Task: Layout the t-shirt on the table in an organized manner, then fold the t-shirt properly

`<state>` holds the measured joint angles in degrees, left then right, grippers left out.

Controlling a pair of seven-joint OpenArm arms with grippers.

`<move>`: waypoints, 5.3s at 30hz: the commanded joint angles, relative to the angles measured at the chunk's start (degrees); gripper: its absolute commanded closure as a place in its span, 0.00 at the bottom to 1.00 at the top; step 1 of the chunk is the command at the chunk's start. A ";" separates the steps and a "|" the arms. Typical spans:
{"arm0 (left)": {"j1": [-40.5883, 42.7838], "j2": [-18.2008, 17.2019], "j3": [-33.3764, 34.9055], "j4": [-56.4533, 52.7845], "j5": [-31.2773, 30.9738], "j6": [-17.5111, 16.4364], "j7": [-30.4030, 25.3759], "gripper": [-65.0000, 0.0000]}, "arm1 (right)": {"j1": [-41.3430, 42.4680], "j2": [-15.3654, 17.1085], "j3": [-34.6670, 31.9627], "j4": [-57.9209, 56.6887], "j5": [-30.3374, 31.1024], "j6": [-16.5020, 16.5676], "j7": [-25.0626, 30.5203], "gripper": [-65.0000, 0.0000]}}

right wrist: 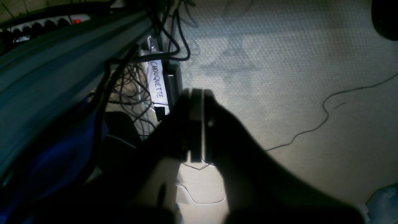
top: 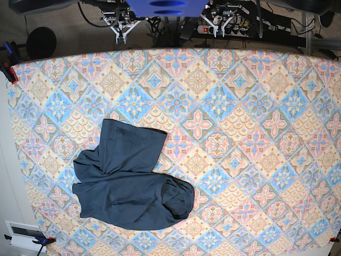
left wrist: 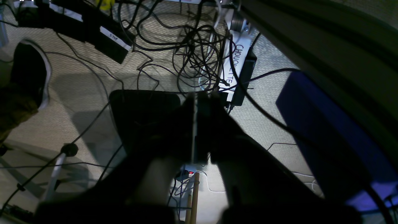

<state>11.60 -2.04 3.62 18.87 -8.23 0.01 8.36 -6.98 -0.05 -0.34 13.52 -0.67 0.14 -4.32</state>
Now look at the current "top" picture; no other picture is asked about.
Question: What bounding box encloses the lower left table clamp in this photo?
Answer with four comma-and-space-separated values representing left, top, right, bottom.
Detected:
4, 235, 56, 255

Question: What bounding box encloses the table clamp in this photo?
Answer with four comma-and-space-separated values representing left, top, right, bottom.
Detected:
4, 235, 56, 255
1, 42, 19, 84
329, 237, 340, 243

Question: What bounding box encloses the black round stool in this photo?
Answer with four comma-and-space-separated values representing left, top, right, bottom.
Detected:
26, 27, 57, 60

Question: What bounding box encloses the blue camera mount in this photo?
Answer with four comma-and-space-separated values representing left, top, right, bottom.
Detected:
126, 0, 209, 17

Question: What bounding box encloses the dark blue t-shirt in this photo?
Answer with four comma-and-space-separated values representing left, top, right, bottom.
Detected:
72, 119, 195, 230

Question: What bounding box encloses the upper left table clamp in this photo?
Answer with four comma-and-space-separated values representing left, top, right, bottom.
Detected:
1, 42, 19, 84

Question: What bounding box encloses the patterned tablecloth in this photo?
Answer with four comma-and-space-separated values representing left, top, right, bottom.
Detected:
6, 49, 340, 255

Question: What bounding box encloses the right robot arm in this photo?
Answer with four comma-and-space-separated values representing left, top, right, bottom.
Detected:
101, 7, 144, 44

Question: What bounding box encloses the lower right table clamp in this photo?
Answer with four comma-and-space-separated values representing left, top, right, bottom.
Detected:
329, 237, 340, 243

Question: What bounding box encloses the white power strip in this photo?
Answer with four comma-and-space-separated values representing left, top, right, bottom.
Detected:
197, 25, 248, 37

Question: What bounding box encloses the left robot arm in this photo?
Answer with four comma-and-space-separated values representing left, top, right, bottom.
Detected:
198, 4, 240, 37

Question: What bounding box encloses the white wall outlet box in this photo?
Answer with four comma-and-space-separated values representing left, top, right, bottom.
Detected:
5, 220, 44, 252

